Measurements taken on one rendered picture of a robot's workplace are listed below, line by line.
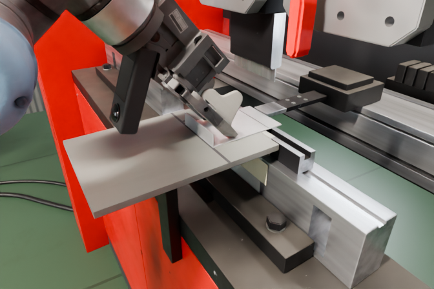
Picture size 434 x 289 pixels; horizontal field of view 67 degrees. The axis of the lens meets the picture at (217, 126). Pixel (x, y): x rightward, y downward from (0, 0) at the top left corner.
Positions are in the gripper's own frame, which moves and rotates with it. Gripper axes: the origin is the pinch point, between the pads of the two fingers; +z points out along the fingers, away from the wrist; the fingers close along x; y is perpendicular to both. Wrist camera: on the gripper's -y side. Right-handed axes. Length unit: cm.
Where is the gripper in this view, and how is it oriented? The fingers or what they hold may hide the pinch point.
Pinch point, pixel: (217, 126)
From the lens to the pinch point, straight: 50.5
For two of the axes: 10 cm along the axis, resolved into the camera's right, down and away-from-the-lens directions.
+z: 5.5, 5.1, 6.6
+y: 6.4, -7.6, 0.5
